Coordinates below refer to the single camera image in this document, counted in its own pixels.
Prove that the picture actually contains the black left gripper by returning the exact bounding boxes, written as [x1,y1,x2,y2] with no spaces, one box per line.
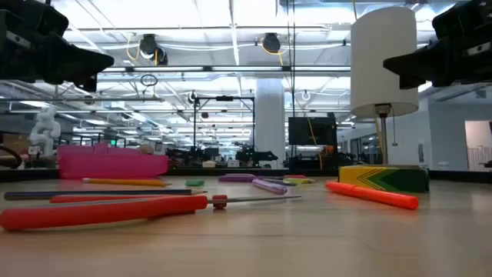
[0,0,115,92]

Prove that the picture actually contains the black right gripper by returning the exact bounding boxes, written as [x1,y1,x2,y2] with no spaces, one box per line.
[383,0,492,90]

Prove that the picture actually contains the pink plastic pencil case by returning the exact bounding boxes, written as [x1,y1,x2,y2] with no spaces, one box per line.
[57,143,169,180]

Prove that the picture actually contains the yellow green crayon box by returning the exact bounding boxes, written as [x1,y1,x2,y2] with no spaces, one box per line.
[337,165,431,194]

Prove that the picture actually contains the yellow orange pencil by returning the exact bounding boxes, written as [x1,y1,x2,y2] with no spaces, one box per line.
[81,177,171,189]

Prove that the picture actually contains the dark grey pencil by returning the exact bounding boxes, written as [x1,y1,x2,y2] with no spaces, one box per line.
[4,188,208,201]

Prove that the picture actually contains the orange highlighter marker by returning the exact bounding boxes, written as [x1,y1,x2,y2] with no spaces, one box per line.
[325,180,420,211]

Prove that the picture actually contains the red handled scissors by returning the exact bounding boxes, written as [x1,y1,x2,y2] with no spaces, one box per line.
[0,194,302,232]

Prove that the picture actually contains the purple pen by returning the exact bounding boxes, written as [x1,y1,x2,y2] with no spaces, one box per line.
[251,178,288,196]

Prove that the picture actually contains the small purple object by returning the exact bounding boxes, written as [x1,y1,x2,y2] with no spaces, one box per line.
[218,173,258,183]

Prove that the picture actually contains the white shade table lamp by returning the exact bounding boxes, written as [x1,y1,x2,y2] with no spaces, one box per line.
[350,6,421,166]

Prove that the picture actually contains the brown cardboard box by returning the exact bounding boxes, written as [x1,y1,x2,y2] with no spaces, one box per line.
[0,132,32,155]

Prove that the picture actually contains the black monitor screen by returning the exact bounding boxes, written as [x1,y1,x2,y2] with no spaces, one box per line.
[288,116,338,147]

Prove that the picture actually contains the white round pillar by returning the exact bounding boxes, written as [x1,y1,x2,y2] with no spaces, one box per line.
[254,78,287,169]

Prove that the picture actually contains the black ceiling cable reel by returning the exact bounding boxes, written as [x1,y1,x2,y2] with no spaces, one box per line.
[138,33,169,66]
[261,32,283,55]

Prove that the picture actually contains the black curved hose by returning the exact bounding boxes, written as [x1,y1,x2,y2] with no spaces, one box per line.
[0,144,23,169]

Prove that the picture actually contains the black metal frame rig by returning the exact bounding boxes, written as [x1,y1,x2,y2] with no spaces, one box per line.
[193,95,256,155]

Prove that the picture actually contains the black aluminium table frame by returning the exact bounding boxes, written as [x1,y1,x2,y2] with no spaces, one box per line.
[0,168,492,184]

